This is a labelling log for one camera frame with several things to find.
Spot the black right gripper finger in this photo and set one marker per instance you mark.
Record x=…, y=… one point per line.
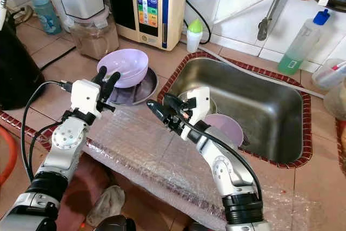
x=159, y=113
x=174, y=102

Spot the purple plastic bowl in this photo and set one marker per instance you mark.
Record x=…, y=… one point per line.
x=127, y=63
x=230, y=126

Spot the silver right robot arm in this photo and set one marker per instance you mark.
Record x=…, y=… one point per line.
x=227, y=169

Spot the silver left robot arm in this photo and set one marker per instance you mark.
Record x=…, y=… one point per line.
x=67, y=144

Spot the shallow stainless steel dish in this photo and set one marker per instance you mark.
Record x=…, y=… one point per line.
x=213, y=106
x=141, y=93

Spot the clear plastic pitcher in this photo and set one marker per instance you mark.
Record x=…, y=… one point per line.
x=92, y=41

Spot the small white bottle green cap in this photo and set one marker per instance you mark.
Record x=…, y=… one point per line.
x=194, y=39

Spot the stainless steel sink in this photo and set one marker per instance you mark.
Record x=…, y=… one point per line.
x=259, y=112

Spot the teal plastic bottle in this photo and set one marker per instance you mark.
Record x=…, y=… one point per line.
x=46, y=17

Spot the black electric kettle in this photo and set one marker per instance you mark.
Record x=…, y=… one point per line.
x=16, y=68

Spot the cream water ionizer machine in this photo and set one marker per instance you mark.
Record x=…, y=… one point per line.
x=173, y=9

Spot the grey cloth rag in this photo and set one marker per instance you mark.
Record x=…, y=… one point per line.
x=108, y=201

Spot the orange plastic basin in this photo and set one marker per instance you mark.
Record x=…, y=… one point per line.
x=13, y=155

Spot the metal tap lever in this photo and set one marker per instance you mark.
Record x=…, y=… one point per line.
x=265, y=28

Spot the black robot foot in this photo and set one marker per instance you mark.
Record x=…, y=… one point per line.
x=113, y=224

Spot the dish soap bottle blue cap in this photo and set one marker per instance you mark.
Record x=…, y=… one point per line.
x=300, y=47

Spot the clear plastic container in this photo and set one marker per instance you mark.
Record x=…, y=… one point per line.
x=330, y=74

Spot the translucent plastic jar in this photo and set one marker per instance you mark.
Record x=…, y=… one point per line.
x=336, y=101

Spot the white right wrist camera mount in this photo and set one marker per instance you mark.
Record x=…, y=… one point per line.
x=200, y=104

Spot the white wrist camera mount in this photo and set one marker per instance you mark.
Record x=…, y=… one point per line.
x=85, y=97
x=200, y=104

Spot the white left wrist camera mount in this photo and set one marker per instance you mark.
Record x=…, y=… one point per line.
x=85, y=97

